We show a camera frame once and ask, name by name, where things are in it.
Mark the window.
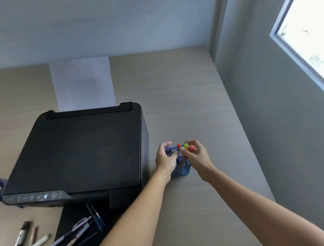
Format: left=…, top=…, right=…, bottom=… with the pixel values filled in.
left=265, top=0, right=324, bottom=134

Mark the person's left hand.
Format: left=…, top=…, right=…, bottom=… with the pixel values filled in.
left=152, top=140, right=185, bottom=179

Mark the blue pen holder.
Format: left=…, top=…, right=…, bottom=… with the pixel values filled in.
left=166, top=148, right=194, bottom=180

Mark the person's right forearm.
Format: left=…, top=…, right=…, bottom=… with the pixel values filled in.
left=198, top=150, right=324, bottom=246

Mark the white paper sheet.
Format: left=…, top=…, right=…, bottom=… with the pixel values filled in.
left=48, top=54, right=117, bottom=115

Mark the person's left forearm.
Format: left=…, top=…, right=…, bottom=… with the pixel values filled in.
left=65, top=168, right=183, bottom=246

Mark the person's right hand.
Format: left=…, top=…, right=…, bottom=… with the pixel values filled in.
left=179, top=138, right=217, bottom=182

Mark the black printer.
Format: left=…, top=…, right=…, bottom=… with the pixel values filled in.
left=0, top=98, right=159, bottom=225

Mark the light purple pen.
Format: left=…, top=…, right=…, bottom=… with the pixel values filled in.
left=41, top=216, right=96, bottom=246

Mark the dark blue pen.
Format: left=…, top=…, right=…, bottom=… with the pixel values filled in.
left=85, top=201, right=104, bottom=235
left=90, top=202, right=106, bottom=229

